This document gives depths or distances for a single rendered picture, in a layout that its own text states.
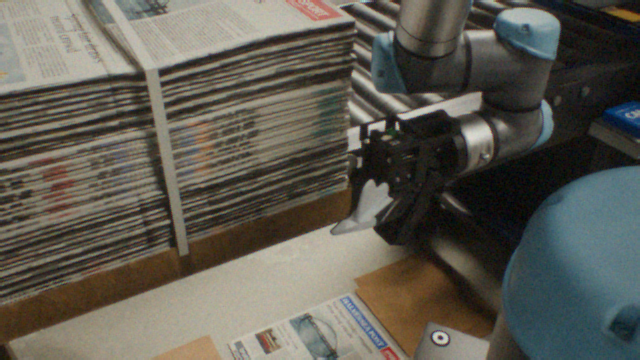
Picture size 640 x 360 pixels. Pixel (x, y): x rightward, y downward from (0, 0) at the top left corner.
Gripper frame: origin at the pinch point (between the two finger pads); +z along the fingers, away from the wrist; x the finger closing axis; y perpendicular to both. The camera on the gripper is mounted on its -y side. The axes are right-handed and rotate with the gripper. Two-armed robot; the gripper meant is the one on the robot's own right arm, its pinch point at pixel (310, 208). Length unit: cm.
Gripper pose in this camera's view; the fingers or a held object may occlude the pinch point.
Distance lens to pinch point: 66.3
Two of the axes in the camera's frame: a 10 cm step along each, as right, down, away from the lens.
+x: 4.8, 5.2, -7.1
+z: -8.8, 2.9, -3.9
